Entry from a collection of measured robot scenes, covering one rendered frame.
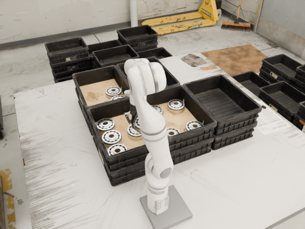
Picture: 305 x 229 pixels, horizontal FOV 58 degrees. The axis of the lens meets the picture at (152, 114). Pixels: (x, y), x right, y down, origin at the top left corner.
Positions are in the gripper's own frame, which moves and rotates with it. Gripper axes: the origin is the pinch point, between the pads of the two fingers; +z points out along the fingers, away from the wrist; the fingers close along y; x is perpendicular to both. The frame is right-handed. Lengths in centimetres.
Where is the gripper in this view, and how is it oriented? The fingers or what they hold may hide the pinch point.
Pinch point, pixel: (138, 124)
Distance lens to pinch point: 133.1
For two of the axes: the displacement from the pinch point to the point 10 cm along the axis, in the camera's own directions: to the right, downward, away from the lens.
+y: 9.3, -2.2, 2.9
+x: -3.6, -5.9, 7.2
